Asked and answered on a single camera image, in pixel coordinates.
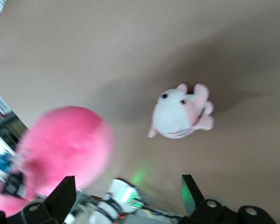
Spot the brown table mat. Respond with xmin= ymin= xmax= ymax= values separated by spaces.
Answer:
xmin=0 ymin=0 xmax=280 ymax=217

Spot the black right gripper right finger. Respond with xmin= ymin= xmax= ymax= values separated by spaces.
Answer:
xmin=177 ymin=174 xmax=226 ymax=224

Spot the hot pink round plush toy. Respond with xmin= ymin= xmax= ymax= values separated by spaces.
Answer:
xmin=0 ymin=106 xmax=116 ymax=219

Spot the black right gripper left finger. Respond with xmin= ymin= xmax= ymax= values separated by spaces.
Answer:
xmin=21 ymin=176 xmax=77 ymax=224

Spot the white and pink plush dog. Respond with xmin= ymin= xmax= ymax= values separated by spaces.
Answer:
xmin=147 ymin=83 xmax=215 ymax=140

